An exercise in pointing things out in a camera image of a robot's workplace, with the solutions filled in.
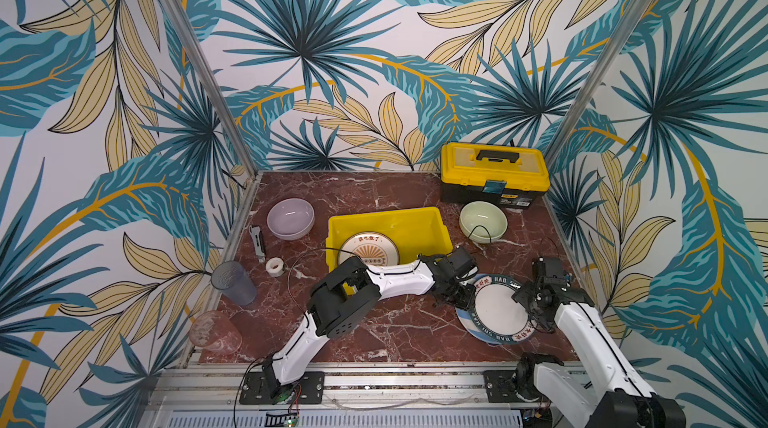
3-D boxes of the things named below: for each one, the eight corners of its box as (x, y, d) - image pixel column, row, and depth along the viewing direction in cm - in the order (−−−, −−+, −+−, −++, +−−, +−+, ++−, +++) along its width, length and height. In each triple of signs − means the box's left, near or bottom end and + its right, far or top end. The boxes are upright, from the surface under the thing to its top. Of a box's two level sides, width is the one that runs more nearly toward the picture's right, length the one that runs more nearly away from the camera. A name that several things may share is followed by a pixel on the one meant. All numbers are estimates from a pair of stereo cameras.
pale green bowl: (460, 247, 101) (464, 236, 96) (454, 212, 111) (457, 200, 105) (505, 247, 102) (513, 236, 96) (496, 212, 111) (501, 200, 105)
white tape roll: (265, 276, 94) (263, 273, 92) (269, 259, 97) (267, 256, 96) (282, 276, 94) (280, 273, 92) (286, 259, 98) (284, 256, 96)
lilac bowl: (267, 243, 100) (261, 233, 96) (277, 208, 110) (272, 197, 105) (312, 243, 101) (308, 233, 96) (318, 208, 110) (315, 197, 105)
